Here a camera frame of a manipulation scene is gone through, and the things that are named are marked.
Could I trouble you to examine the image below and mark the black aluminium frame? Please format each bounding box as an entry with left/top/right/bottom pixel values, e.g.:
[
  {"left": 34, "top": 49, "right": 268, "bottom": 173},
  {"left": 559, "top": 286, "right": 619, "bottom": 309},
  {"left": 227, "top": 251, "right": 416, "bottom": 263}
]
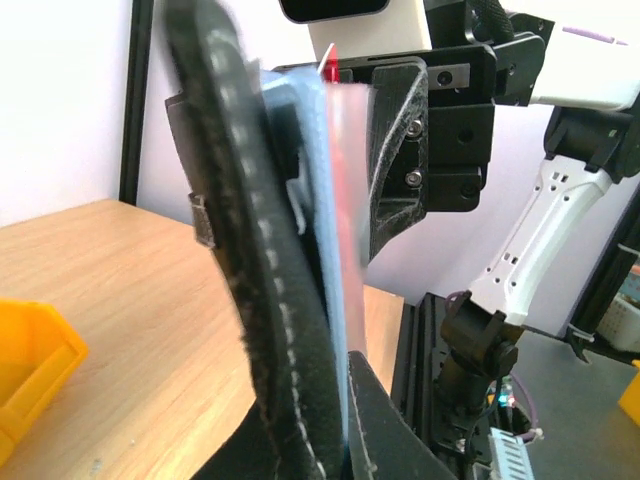
[{"left": 119, "top": 1, "right": 639, "bottom": 479}]

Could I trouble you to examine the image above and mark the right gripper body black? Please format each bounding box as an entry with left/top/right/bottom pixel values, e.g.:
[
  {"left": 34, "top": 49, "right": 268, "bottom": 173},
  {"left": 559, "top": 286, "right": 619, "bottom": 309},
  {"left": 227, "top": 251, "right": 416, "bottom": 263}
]
[{"left": 272, "top": 14, "right": 556, "bottom": 214}]

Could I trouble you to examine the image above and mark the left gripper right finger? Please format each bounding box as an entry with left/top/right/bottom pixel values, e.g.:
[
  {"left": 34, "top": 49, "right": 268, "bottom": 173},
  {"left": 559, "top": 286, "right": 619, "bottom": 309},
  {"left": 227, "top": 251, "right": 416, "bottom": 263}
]
[{"left": 344, "top": 351, "right": 454, "bottom": 480}]

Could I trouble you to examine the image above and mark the white slotted cable duct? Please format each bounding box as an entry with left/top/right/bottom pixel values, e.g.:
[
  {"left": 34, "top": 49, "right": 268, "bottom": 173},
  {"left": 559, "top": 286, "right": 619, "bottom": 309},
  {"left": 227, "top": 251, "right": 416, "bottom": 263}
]
[{"left": 489, "top": 427, "right": 535, "bottom": 480}]

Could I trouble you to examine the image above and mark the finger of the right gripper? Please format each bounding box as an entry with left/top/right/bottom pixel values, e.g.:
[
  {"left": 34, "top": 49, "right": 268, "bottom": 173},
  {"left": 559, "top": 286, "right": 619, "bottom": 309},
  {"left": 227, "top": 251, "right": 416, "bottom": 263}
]
[{"left": 369, "top": 62, "right": 429, "bottom": 259}]

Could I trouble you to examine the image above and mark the red VIP card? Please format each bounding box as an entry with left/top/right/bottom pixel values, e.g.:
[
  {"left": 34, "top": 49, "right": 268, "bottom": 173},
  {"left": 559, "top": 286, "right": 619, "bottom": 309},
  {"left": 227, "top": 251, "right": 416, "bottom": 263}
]
[{"left": 318, "top": 45, "right": 370, "bottom": 273}]

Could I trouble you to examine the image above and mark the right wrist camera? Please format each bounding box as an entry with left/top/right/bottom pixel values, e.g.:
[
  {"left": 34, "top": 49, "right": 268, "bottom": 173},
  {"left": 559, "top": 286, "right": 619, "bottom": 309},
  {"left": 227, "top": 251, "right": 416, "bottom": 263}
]
[{"left": 279, "top": 0, "right": 432, "bottom": 59}]

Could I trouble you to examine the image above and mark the orange plastic sorting bin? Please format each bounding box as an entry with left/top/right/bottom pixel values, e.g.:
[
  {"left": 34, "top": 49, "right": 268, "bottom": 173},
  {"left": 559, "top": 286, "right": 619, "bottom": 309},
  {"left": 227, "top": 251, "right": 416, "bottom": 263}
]
[{"left": 1, "top": 299, "right": 88, "bottom": 460}]

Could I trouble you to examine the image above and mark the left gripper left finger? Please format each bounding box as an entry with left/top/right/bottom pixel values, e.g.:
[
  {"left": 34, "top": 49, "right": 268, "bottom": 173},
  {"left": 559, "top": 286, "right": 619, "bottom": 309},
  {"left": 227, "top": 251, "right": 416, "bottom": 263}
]
[{"left": 192, "top": 404, "right": 276, "bottom": 480}]

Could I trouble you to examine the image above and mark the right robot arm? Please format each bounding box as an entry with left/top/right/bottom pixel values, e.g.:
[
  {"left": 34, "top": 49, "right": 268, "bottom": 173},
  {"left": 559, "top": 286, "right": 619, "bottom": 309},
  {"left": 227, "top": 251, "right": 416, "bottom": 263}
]
[{"left": 281, "top": 1, "right": 639, "bottom": 409}]

